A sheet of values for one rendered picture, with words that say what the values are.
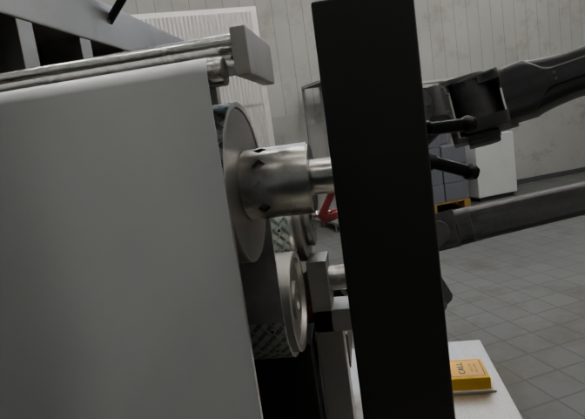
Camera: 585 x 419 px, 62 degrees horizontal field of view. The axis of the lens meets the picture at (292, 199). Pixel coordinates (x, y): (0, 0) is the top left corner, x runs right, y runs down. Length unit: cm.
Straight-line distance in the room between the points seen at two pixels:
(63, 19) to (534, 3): 876
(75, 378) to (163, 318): 9
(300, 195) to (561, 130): 911
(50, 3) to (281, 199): 55
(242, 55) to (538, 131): 884
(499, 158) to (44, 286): 741
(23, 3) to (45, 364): 52
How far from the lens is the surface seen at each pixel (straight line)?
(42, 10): 84
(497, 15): 884
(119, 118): 37
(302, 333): 64
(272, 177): 41
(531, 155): 907
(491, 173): 760
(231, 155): 41
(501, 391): 95
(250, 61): 37
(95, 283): 40
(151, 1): 702
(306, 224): 67
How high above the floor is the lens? 138
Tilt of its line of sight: 8 degrees down
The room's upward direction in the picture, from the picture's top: 8 degrees counter-clockwise
